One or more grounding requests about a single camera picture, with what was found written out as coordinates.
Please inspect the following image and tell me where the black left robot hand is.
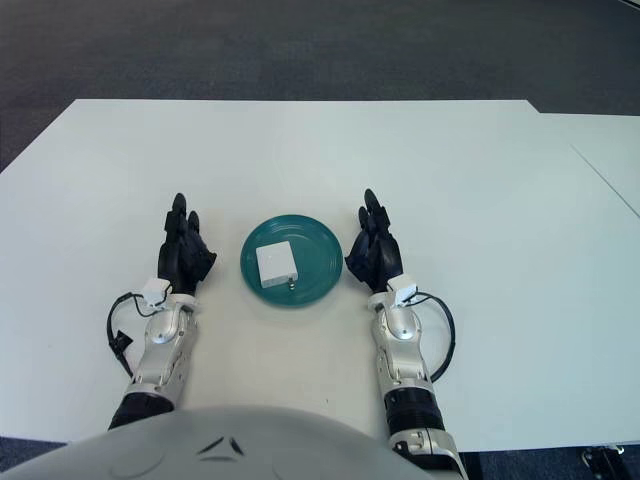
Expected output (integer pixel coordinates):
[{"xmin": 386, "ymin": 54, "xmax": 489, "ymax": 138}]
[{"xmin": 137, "ymin": 192, "xmax": 219, "ymax": 307}]

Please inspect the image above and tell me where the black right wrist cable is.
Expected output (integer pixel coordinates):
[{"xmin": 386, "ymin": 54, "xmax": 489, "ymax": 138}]
[{"xmin": 414, "ymin": 292, "xmax": 457, "ymax": 384}]

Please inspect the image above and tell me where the grey robot torso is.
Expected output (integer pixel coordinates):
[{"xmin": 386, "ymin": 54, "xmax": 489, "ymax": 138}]
[{"xmin": 0, "ymin": 405, "xmax": 401, "ymax": 480}]

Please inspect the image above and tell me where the adjoining white table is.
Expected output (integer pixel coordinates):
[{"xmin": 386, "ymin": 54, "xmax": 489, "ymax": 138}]
[{"xmin": 537, "ymin": 112, "xmax": 640, "ymax": 219}]

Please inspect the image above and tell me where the black stand foot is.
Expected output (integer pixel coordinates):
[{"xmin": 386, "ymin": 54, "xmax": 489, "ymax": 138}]
[{"xmin": 581, "ymin": 442, "xmax": 629, "ymax": 480}]

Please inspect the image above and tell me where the white charger block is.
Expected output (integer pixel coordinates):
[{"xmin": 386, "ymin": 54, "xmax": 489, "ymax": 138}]
[{"xmin": 255, "ymin": 241, "xmax": 299, "ymax": 291}]

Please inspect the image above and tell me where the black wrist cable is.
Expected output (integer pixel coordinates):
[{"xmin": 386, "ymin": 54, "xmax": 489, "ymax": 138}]
[
  {"xmin": 414, "ymin": 292, "xmax": 457, "ymax": 384},
  {"xmin": 106, "ymin": 291, "xmax": 151, "ymax": 379}
]

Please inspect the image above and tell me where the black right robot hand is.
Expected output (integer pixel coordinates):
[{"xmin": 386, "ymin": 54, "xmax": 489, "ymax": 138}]
[{"xmin": 344, "ymin": 188, "xmax": 419, "ymax": 305}]

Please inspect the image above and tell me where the teal round plate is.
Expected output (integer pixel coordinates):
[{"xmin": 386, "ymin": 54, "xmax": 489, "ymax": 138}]
[{"xmin": 239, "ymin": 213, "xmax": 345, "ymax": 308}]

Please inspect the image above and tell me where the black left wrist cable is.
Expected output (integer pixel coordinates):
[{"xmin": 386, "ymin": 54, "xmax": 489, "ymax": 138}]
[{"xmin": 106, "ymin": 291, "xmax": 151, "ymax": 379}]

